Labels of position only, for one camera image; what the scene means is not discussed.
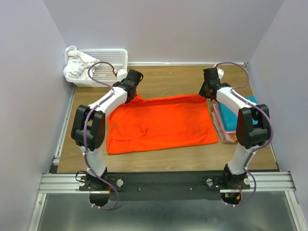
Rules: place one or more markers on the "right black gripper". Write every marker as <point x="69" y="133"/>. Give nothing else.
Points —
<point x="202" y="93"/>

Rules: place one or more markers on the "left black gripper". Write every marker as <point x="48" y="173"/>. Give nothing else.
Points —
<point x="130" y="99"/>

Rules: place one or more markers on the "orange t shirt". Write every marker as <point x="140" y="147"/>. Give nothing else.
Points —
<point x="160" y="123"/>

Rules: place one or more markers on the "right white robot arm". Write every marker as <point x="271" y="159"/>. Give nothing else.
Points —
<point x="253" y="130"/>

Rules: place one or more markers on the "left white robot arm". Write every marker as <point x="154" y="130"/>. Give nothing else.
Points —
<point x="89" y="127"/>

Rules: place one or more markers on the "white plastic basket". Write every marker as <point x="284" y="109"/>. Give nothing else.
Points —
<point x="102" y="71"/>

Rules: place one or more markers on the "pink folded t shirt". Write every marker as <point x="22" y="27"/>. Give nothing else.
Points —
<point x="226" y="136"/>

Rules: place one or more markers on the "teal folded t shirt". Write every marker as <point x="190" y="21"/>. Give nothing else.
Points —
<point x="227" y="117"/>

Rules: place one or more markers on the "white t shirt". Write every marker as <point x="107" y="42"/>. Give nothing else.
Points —
<point x="77" y="64"/>

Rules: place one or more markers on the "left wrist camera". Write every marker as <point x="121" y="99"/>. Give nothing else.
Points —
<point x="120" y="74"/>

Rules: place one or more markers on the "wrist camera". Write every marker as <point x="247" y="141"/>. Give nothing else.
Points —
<point x="220" y="73"/>
<point x="120" y="74"/>

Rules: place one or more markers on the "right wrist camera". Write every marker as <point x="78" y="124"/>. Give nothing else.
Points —
<point x="220" y="73"/>

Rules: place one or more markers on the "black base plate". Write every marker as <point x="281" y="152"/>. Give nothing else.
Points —
<point x="163" y="186"/>

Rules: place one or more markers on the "aluminium frame rail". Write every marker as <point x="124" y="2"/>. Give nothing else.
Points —
<point x="58" y="183"/>

